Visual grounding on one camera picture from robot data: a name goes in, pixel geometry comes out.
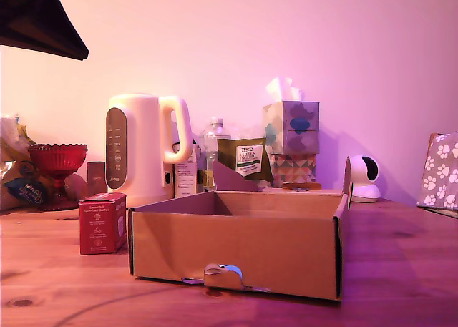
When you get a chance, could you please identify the red coffee filter carton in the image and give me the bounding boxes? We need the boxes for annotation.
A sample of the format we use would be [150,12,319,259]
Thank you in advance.
[78,192,128,255]

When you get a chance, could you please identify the small dark brown box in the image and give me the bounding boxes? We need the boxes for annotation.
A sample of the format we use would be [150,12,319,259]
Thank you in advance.
[86,161,108,196]

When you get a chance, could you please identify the white printed carton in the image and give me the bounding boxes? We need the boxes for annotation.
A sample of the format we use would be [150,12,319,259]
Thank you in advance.
[173,143,199,199]

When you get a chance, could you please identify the floral tissue box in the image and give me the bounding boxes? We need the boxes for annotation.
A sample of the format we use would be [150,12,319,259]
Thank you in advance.
[262,99,321,155]

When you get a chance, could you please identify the triangle pattern box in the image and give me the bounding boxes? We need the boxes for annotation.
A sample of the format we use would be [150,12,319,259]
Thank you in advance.
[268,152,318,188]

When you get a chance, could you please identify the open cardboard box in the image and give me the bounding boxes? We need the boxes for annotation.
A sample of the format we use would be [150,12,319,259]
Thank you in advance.
[127,155,354,301]

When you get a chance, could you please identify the red glass footed bowl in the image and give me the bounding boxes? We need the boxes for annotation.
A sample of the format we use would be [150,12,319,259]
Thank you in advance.
[27,143,88,211]

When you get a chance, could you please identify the yellow printed snack bag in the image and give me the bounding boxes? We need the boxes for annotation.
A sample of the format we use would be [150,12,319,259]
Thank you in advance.
[0,114,54,212]

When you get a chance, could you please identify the white electric kettle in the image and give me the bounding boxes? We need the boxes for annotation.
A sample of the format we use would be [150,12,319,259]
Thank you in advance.
[104,93,195,208]

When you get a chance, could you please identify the clear plastic water bottle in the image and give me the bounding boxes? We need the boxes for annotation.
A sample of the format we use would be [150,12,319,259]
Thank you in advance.
[198,117,230,192]

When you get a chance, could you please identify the green labelled pouch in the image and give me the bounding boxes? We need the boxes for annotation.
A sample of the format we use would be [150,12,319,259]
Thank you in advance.
[217,137,274,187]

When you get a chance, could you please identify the white tissue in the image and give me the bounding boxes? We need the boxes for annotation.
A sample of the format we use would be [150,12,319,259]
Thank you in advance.
[265,77,306,102]

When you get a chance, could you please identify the paw print cushion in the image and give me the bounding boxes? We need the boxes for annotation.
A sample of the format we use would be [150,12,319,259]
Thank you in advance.
[416,130,458,219]

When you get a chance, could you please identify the small white round camera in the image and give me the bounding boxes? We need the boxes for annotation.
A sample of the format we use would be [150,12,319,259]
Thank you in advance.
[349,154,381,204]

